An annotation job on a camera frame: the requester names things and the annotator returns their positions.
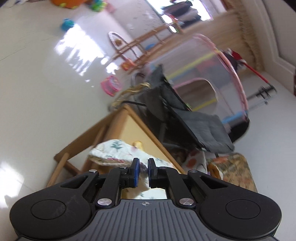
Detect grey folding lounge chair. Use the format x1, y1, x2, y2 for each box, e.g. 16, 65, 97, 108
131, 65, 235, 153

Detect heart print quilted blanket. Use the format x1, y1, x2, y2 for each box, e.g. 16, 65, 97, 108
183, 148, 208, 174

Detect white floral shirt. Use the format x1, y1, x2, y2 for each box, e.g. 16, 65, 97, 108
89, 139, 176, 200

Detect pink toy basket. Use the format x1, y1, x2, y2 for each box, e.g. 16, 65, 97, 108
100, 75, 122, 96

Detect red toy drum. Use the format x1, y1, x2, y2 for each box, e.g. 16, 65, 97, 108
121, 58, 135, 71

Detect black tripod stand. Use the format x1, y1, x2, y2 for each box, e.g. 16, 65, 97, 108
246, 85, 278, 112

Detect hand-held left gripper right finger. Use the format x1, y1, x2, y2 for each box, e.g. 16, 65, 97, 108
147, 158, 229, 208

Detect wooden low table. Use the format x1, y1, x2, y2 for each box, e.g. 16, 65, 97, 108
46, 104, 185, 200

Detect green toy bowling pin set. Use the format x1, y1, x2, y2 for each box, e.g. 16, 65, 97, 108
89, 0, 104, 11

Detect floral sofa cushion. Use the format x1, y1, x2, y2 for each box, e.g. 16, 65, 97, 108
207, 153, 258, 194

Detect wooden bar stool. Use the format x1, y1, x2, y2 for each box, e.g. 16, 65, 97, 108
109, 20, 183, 70

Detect hanging balcony clothes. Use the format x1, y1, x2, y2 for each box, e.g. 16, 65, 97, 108
161, 0, 204, 22

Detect round toy track ring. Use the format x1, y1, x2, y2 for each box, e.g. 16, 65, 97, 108
108, 31, 139, 61

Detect orange storage bin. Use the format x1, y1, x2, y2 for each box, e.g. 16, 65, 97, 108
51, 0, 86, 9

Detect mesh playpen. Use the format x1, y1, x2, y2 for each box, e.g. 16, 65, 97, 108
148, 34, 250, 142

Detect beige curtain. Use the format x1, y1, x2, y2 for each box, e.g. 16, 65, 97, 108
203, 0, 264, 72

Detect blue toy bucket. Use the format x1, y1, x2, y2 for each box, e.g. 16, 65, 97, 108
60, 19, 75, 30

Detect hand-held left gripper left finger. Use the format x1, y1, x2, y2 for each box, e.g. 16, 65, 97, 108
59, 158, 140, 207

